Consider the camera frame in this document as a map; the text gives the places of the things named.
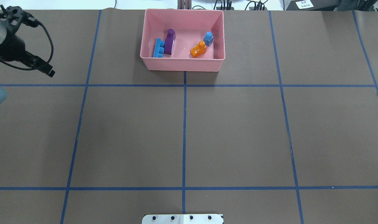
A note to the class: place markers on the pink plastic box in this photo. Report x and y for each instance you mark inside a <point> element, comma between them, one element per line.
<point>190,27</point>

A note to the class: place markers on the small blue block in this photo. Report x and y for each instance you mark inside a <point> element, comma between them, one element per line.
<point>208,38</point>

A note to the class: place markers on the white camera stand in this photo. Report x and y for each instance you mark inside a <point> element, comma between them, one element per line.
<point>183,219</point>

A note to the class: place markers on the purple block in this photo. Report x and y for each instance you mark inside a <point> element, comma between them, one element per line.
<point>169,42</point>

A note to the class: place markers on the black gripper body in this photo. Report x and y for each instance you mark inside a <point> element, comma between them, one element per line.
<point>9,48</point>

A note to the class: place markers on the orange block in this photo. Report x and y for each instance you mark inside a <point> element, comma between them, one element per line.
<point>198,49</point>

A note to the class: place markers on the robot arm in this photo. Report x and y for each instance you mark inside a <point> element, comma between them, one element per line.
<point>22,66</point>

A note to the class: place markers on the left grey usb hub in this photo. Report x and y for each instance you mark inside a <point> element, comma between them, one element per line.
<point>223,5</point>

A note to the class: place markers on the long blue block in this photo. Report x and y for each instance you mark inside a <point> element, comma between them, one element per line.
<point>159,48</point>

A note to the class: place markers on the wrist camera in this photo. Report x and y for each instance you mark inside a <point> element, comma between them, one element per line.
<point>12,17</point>

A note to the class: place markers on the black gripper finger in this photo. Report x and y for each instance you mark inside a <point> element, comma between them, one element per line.
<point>39,64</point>

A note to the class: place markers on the black power adapter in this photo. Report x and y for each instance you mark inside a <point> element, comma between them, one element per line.
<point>312,5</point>

